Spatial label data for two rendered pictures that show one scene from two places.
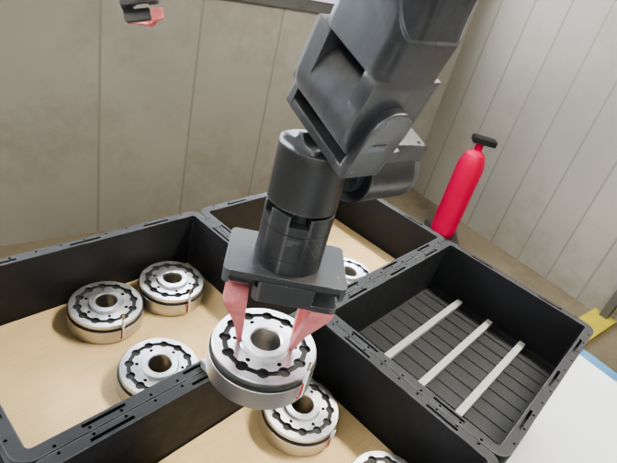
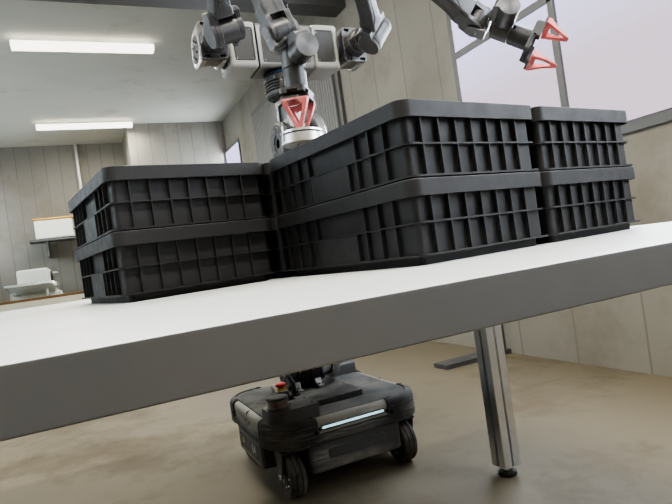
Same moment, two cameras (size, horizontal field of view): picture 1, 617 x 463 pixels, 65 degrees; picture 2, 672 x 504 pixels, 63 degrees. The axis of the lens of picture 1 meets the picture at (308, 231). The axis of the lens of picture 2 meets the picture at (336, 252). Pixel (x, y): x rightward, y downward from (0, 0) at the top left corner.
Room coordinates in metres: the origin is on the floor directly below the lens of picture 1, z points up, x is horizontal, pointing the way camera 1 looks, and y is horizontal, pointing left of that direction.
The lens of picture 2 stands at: (0.85, -1.26, 0.73)
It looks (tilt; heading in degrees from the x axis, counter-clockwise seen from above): 0 degrees down; 110
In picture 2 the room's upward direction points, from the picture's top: 8 degrees counter-clockwise
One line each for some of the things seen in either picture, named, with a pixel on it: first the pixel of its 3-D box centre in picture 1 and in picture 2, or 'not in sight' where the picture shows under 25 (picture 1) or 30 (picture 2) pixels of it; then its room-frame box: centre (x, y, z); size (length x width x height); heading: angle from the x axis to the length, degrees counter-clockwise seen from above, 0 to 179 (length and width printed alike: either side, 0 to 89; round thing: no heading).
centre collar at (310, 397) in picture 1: (301, 405); not in sight; (0.43, -0.05, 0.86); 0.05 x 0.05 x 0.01
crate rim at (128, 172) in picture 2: not in sight; (159, 189); (0.13, -0.29, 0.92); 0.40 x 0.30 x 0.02; 144
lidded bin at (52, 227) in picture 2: not in sight; (55, 228); (-5.76, 4.99, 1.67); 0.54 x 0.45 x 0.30; 45
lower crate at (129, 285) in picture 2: not in sight; (170, 264); (0.13, -0.29, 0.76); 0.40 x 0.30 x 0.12; 144
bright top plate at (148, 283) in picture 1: (172, 281); not in sight; (0.61, 0.19, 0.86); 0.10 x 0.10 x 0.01
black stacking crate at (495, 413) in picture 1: (454, 347); (394, 170); (0.63, -0.28, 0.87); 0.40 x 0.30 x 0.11; 144
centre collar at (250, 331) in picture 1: (265, 341); not in sight; (0.34, 0.01, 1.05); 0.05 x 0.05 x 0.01
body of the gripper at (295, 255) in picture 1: (292, 239); (296, 84); (0.34, 0.01, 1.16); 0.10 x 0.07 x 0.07; 99
